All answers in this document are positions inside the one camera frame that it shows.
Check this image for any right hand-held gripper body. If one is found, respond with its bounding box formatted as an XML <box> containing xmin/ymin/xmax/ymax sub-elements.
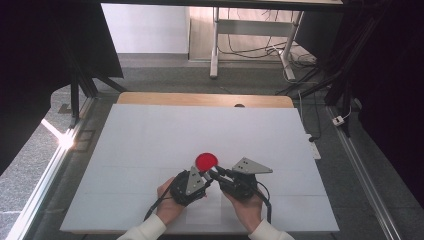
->
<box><xmin>219</xmin><ymin>157</ymin><xmax>274</xmax><ymax>202</ymax></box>

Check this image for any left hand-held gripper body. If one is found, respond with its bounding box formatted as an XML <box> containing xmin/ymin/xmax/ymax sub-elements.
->
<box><xmin>169</xmin><ymin>165</ymin><xmax>214</xmax><ymax>207</ymax></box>

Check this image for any round red ink pad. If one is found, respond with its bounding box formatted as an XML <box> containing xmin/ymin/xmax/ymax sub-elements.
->
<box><xmin>194</xmin><ymin>152</ymin><xmax>220</xmax><ymax>174</ymax></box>

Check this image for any person's right hand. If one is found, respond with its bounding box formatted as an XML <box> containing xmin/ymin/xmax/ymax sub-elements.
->
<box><xmin>222</xmin><ymin>189</ymin><xmax>265</xmax><ymax>234</ymax></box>

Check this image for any person's left hand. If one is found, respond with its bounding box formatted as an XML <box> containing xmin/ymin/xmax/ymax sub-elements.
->
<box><xmin>156</xmin><ymin>176</ymin><xmax>188</xmax><ymax>226</ymax></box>

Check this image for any white paper sheet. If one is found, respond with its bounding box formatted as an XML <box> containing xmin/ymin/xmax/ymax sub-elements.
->
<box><xmin>185</xmin><ymin>179</ymin><xmax>224</xmax><ymax>225</ymax></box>

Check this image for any white table cover board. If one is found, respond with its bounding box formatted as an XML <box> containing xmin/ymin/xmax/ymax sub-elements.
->
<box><xmin>59</xmin><ymin>103</ymin><xmax>340</xmax><ymax>234</ymax></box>

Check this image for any black metal stand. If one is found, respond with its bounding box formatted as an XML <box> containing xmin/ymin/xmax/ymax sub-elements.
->
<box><xmin>58</xmin><ymin>46</ymin><xmax>128</xmax><ymax>130</ymax></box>
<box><xmin>275</xmin><ymin>9</ymin><xmax>384</xmax><ymax>138</ymax></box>

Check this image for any black curtain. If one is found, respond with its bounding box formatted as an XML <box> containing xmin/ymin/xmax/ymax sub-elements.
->
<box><xmin>0</xmin><ymin>0</ymin><xmax>125</xmax><ymax>179</ymax></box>
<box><xmin>346</xmin><ymin>0</ymin><xmax>424</xmax><ymax>201</ymax></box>

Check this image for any left hand-held gripper cable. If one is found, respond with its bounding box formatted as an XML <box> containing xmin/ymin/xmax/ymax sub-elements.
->
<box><xmin>143</xmin><ymin>184</ymin><xmax>175</xmax><ymax>222</ymax></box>

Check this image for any bundle of floor cables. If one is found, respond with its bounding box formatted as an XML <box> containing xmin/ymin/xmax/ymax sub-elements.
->
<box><xmin>218</xmin><ymin>8</ymin><xmax>318</xmax><ymax>69</ymax></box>

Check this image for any aluminium rail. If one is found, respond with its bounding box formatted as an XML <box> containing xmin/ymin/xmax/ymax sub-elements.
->
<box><xmin>324</xmin><ymin>104</ymin><xmax>403</xmax><ymax>240</ymax></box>
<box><xmin>4</xmin><ymin>96</ymin><xmax>97</xmax><ymax>240</ymax></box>

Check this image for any white metal desk frame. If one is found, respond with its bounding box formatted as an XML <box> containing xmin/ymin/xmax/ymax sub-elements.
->
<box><xmin>209</xmin><ymin>6</ymin><xmax>305</xmax><ymax>81</ymax></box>

